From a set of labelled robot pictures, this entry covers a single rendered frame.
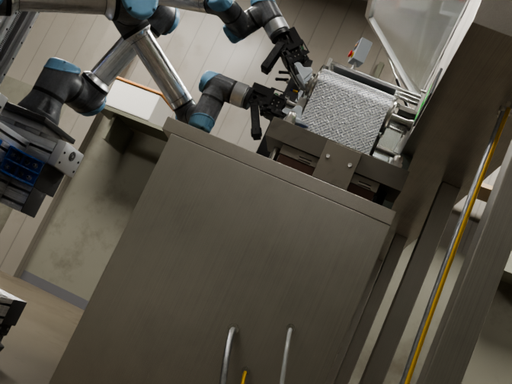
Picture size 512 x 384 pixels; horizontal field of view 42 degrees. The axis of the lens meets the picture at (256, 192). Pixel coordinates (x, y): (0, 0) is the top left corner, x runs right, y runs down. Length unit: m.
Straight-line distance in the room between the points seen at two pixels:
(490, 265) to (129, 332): 0.93
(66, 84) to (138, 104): 3.08
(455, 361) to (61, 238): 5.00
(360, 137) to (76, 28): 4.90
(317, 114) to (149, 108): 3.49
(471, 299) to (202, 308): 0.75
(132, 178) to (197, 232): 4.12
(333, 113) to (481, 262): 0.96
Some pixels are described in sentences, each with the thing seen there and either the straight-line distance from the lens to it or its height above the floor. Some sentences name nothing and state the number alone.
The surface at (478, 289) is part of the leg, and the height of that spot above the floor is 0.71.
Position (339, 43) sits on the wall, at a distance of 5.93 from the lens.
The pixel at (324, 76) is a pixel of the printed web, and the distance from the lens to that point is 2.13.
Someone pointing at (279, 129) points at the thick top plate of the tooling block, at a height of 1.00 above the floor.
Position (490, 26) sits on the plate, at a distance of 1.31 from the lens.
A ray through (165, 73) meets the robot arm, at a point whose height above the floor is 1.08.
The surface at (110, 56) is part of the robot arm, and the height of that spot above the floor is 1.15.
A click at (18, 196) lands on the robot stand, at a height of 0.55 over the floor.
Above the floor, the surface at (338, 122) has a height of 1.15.
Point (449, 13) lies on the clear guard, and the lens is 2.48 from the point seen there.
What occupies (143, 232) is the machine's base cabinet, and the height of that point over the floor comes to 0.59.
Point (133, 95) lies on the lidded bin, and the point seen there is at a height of 1.73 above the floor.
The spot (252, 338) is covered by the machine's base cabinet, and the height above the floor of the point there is 0.46.
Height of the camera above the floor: 0.50
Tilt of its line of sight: 10 degrees up
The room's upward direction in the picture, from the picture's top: 25 degrees clockwise
